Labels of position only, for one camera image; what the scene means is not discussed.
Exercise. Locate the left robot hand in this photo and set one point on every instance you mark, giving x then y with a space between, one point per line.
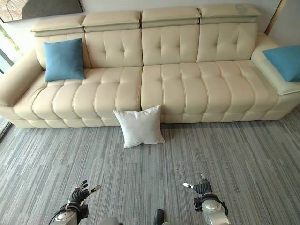
79 193

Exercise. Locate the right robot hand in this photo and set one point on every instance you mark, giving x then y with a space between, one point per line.
203 185

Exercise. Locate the cream leather sofa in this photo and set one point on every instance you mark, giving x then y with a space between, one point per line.
164 77

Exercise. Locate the silver robot leg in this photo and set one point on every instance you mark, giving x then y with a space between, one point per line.
109 221

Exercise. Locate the dark robot foot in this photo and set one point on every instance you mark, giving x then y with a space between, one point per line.
159 216

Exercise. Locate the white square cushion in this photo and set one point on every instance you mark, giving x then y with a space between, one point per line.
141 129

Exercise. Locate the blue square cushion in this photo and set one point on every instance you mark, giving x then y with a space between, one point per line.
63 59
284 61

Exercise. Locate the gold wall trim strip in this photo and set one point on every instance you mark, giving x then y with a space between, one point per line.
274 16

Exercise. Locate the framed wall picture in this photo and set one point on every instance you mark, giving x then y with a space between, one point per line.
39 8

